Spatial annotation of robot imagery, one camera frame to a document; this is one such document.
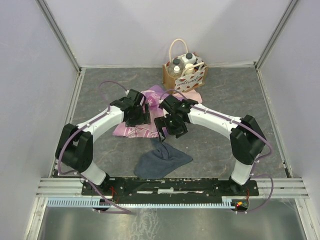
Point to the orange bottle dark blue cap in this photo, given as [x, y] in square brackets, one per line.
[198, 66]

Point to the right aluminium frame post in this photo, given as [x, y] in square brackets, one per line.
[276, 33]

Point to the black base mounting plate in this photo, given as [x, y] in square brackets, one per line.
[124, 186]

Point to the burlap watermelon canvas bag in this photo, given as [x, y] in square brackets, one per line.
[184, 83]

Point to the aluminium front rail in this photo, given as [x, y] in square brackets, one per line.
[283, 188]

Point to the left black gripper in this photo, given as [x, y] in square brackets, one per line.
[144, 119]

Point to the clear yellow bottle white cap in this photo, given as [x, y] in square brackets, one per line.
[176, 72]

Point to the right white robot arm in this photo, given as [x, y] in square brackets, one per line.
[246, 138]

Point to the dark blue towel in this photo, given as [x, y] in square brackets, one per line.
[161, 161]

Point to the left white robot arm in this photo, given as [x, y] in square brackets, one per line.
[75, 148]

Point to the pink purple cloth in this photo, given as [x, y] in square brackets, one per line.
[153, 95]

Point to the aluminium frame post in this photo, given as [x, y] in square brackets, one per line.
[45, 9]
[276, 33]

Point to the green bottle white cap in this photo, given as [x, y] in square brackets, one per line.
[189, 69]

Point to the clear square bottle grey cap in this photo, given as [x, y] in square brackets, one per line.
[172, 64]

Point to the left aluminium frame post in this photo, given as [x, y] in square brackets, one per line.
[45, 9]

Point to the white square bottle grey cap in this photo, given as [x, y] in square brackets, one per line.
[188, 58]

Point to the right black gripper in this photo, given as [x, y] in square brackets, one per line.
[160, 122]

